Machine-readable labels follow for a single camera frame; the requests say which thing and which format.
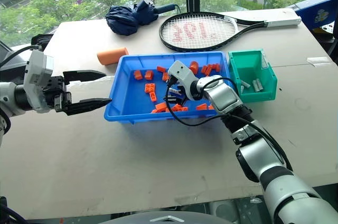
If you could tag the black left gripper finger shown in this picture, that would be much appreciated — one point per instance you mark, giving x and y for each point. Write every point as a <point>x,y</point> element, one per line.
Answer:
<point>87,103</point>
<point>84,74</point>

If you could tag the blue cardboard box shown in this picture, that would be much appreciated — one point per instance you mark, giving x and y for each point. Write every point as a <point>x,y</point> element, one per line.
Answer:
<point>317,7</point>

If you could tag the green plastic bin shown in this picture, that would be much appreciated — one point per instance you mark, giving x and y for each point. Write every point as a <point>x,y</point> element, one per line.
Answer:
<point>260,95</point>

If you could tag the orange rounded toy block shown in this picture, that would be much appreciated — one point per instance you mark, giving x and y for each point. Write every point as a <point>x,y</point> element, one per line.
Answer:
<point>194,67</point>

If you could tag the navy folded umbrella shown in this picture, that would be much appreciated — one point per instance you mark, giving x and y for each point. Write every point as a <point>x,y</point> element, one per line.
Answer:
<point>126,19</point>

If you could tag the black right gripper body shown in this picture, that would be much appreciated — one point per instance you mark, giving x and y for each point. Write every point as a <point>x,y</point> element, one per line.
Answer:
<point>182,92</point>

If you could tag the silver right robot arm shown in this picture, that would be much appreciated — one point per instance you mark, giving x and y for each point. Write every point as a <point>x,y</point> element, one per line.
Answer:
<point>266,160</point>

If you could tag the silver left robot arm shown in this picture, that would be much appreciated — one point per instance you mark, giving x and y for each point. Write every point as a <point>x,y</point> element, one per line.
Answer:
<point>8,94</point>

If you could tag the orange foam cylinder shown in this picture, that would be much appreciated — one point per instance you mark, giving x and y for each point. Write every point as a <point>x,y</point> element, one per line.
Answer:
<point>112,55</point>

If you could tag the black and white tennis racket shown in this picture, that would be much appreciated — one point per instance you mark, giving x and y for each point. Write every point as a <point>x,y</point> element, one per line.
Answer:
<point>195,47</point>

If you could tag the blue plastic bin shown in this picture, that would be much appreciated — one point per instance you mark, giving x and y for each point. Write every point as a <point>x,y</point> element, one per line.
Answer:
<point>132,97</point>

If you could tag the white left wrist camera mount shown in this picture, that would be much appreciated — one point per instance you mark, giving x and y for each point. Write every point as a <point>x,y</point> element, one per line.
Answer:
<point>37,76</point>

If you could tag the grey battery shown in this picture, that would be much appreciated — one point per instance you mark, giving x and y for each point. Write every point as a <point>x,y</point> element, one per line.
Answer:
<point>245,84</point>
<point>242,88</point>
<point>255,85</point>
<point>259,85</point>

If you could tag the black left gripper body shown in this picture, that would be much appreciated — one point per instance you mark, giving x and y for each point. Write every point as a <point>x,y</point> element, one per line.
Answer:
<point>56,86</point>

